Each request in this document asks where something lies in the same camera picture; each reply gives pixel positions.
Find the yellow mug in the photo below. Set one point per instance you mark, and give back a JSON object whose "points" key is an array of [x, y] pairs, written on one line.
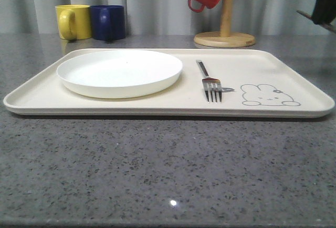
{"points": [[73, 21]]}

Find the silver fork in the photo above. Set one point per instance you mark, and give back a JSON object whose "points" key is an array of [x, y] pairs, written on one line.
{"points": [[212, 86]]}

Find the wooden mug tree stand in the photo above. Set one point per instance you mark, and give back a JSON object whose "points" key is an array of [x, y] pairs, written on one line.
{"points": [[225, 38]]}

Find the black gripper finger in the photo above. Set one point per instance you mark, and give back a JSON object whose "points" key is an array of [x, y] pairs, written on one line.
{"points": [[324, 12]]}

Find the beige rabbit serving tray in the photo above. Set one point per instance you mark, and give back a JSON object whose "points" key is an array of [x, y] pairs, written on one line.
{"points": [[261, 86]]}

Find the white round plate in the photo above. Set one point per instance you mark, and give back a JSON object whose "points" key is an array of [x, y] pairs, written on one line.
{"points": [[119, 74]]}

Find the grey curtain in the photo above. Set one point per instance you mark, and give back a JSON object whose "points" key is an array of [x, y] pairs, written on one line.
{"points": [[170, 17]]}

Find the dark blue mug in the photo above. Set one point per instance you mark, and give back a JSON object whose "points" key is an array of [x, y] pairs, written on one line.
{"points": [[107, 22]]}

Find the silver chopstick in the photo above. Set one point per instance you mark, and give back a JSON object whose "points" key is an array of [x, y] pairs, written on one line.
{"points": [[326, 26]]}

